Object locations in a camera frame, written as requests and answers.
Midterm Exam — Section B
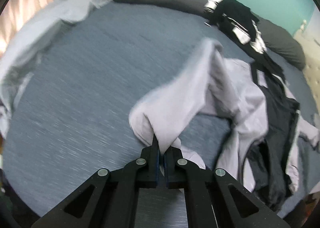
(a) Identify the grey and black jacket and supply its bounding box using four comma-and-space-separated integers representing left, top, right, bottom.
129, 38, 319, 212

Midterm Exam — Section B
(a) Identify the black and white clothes pile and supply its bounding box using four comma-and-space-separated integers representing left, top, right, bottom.
204, 0, 285, 80

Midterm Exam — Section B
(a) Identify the light grey pillow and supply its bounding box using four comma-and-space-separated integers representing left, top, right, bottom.
1, 0, 110, 138

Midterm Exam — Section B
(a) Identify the cream tufted headboard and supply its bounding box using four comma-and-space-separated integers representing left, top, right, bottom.
293, 19, 319, 112

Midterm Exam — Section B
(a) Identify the dark grey long pillow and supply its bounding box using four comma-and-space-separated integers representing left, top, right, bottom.
113, 0, 305, 70

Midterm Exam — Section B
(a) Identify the pink curtain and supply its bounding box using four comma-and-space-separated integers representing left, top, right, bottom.
1, 0, 53, 54

